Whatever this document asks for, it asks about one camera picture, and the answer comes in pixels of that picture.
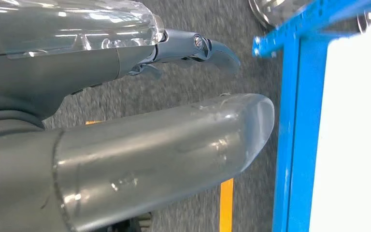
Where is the blue metal shelf rack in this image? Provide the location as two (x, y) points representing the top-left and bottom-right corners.
(252, 0), (371, 232)

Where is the yellow floor tape square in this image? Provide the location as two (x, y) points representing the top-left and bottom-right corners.
(86, 120), (234, 232)

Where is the chrome barrier post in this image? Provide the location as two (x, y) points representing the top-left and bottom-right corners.
(249, 0), (313, 30)

